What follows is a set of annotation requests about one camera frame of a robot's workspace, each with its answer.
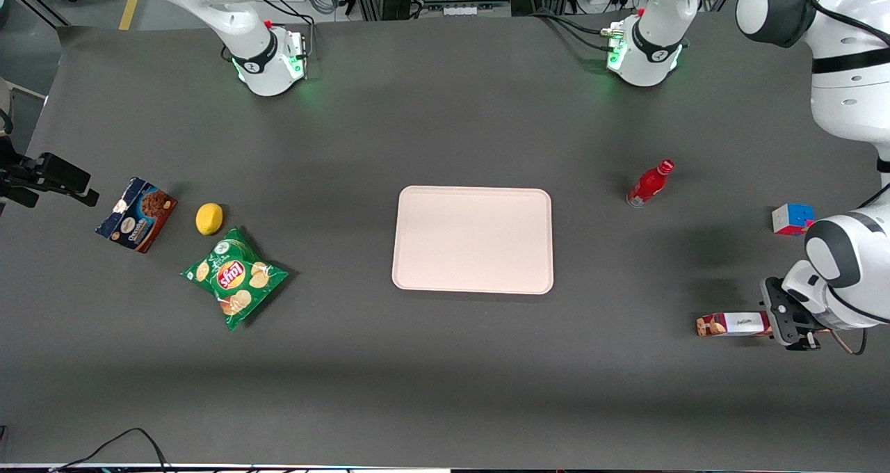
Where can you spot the long red tartan cookie box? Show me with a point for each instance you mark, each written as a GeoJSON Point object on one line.
{"type": "Point", "coordinates": [730, 323]}

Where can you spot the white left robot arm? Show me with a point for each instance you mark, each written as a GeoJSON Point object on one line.
{"type": "Point", "coordinates": [848, 62]}

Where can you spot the blue brown cookie box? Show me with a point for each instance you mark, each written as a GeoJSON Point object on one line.
{"type": "Point", "coordinates": [139, 215]}

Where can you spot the pale pink plastic tray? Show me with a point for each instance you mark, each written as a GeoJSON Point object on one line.
{"type": "Point", "coordinates": [473, 240]}

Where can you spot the colourful puzzle cube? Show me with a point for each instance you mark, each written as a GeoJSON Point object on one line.
{"type": "Point", "coordinates": [789, 219]}

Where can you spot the yellow lemon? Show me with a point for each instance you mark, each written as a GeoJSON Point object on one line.
{"type": "Point", "coordinates": [209, 219]}

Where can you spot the red drink bottle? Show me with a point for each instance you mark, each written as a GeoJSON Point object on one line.
{"type": "Point", "coordinates": [646, 186]}

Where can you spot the black stand leg with caster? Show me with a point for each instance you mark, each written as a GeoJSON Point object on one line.
{"type": "Point", "coordinates": [35, 3]}

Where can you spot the green chips bag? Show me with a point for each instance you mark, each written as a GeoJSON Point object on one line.
{"type": "Point", "coordinates": [233, 278]}

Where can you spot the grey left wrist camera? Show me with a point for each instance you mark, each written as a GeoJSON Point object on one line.
{"type": "Point", "coordinates": [810, 344]}

